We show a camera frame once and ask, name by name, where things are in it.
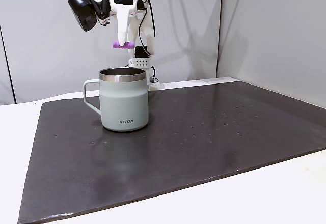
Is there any black oval camera box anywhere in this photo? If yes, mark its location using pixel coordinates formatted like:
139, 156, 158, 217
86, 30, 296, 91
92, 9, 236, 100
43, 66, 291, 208
67, 0, 98, 33

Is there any dark grey table mat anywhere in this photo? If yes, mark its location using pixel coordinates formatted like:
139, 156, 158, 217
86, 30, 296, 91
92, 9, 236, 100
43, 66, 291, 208
17, 79, 326, 224

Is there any black white camera mount bracket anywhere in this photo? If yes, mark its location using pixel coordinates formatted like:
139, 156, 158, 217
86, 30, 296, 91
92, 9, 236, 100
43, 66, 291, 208
84, 0, 113, 27

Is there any pale green steel mug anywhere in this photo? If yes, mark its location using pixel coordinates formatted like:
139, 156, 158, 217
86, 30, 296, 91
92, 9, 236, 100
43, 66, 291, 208
83, 67, 149, 132

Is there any purple pen grip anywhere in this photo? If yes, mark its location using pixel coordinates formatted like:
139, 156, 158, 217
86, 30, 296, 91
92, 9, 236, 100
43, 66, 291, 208
112, 40, 135, 50

